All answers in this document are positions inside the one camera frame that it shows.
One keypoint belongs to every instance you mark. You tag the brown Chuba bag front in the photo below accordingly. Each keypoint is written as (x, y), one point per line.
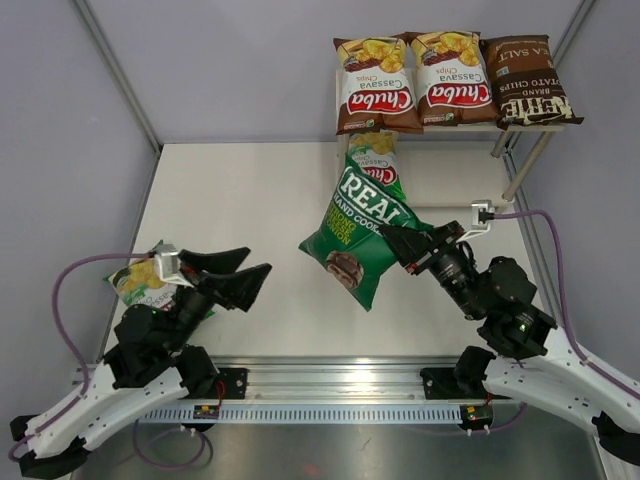
(375, 88)

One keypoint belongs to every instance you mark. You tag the brown Chuba bag back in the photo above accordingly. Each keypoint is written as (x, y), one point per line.
(451, 85)

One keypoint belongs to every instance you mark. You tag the brown chuba bag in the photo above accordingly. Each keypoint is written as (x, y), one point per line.
(451, 85)
(375, 88)

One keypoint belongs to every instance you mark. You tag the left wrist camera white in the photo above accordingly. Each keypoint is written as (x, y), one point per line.
(167, 265)

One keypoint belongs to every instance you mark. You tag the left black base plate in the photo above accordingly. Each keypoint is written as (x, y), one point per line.
(231, 383)

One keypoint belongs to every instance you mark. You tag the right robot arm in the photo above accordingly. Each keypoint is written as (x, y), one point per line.
(529, 356)

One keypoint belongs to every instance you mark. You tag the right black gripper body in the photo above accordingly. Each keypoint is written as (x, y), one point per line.
(451, 270)

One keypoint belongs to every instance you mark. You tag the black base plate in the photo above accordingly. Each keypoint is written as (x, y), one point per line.
(441, 383)
(231, 383)

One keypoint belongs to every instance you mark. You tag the aluminium mounting rail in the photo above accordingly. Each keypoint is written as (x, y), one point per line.
(321, 390)

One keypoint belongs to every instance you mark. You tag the dark green Real chips bag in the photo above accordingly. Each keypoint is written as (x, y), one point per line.
(348, 244)

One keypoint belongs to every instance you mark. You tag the green chuba bag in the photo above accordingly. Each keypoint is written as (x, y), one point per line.
(375, 153)
(138, 283)

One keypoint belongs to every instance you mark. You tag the white two-tier shelf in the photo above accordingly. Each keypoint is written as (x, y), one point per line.
(450, 167)

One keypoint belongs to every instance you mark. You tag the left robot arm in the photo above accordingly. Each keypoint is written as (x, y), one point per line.
(151, 364)

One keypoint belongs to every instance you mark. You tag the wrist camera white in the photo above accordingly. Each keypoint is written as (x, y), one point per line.
(167, 265)
(482, 213)

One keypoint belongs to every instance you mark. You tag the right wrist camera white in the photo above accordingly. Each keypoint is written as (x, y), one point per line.
(482, 213)

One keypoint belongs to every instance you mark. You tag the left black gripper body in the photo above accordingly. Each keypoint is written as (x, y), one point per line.
(194, 304)

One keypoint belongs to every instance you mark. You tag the brown Kettle chips bag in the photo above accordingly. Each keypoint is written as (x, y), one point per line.
(525, 85)

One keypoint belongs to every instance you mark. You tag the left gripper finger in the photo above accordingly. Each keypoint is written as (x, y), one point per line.
(224, 264)
(240, 289)

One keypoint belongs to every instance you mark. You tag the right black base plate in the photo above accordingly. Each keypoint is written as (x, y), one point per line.
(441, 383)

